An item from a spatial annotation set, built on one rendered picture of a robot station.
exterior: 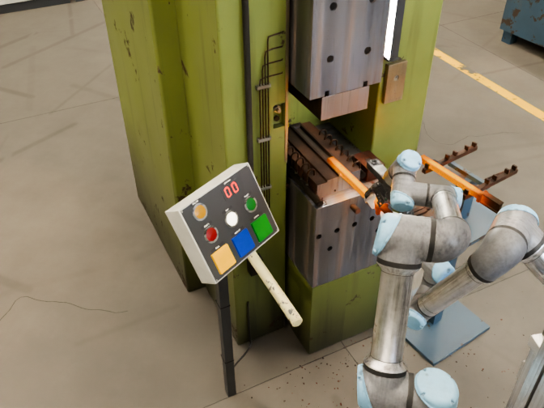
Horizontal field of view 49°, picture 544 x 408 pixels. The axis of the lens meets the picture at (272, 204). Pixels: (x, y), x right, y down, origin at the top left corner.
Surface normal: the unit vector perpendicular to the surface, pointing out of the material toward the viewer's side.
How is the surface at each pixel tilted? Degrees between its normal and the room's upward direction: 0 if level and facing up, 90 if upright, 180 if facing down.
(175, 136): 90
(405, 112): 90
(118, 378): 0
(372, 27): 90
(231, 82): 90
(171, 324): 0
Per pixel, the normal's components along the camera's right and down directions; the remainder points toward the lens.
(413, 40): 0.44, 0.56
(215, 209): 0.67, -0.05
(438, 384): 0.12, -0.76
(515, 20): -0.84, 0.34
